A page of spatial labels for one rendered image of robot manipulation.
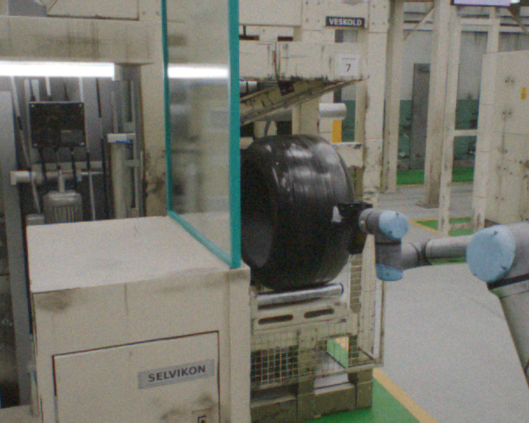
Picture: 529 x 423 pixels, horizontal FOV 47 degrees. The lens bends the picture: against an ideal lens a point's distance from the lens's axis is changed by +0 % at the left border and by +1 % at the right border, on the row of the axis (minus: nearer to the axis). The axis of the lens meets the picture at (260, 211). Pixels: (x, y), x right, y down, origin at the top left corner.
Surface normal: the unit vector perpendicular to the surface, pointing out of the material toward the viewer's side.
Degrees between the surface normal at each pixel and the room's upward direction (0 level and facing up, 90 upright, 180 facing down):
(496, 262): 84
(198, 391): 90
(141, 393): 90
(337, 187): 64
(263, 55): 90
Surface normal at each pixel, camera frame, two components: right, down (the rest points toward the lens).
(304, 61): 0.36, 0.18
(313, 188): 0.33, -0.27
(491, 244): -0.91, -0.01
